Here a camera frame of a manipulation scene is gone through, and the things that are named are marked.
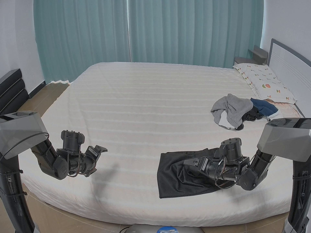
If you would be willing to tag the blue-green curtain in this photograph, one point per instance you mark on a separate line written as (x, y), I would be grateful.
(82, 33)
(194, 25)

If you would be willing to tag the black T-shirt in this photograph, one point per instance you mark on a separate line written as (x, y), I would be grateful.
(170, 178)

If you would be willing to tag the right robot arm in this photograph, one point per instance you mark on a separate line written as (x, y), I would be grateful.
(284, 135)

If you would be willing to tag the grey bedside table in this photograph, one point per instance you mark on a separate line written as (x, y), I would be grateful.
(255, 54)

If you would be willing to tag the bed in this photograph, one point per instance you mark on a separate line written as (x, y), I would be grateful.
(145, 105)

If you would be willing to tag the white printed pillow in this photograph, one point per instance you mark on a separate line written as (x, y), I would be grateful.
(264, 81)

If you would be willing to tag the black chest of drawers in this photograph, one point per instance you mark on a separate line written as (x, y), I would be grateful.
(11, 91)

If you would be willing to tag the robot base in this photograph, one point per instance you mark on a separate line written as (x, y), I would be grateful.
(145, 229)

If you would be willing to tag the pile of clothes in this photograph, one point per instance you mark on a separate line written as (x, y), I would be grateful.
(233, 110)

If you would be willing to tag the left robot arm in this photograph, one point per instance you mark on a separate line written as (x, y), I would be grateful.
(24, 130)

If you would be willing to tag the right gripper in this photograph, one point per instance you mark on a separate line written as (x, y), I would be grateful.
(211, 167)

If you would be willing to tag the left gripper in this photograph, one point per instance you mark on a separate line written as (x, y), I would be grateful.
(88, 160)

